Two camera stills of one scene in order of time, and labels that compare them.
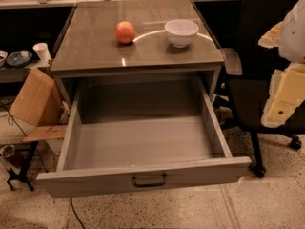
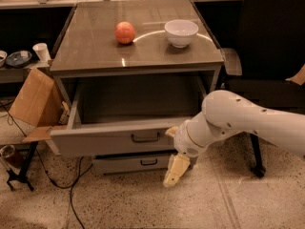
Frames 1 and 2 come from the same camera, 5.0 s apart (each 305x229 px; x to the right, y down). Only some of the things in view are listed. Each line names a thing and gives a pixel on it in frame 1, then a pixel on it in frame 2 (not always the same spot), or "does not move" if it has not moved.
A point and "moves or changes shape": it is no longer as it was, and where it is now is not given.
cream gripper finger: [287, 93] to [190, 140]
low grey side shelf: [17, 74] does not move
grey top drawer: [139, 135] moves or changes shape
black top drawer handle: [150, 184] to [146, 140]
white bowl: [181, 31] does not move
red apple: [125, 32] does not move
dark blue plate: [19, 58] does not move
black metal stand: [22, 176] does not move
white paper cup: [42, 51] does not move
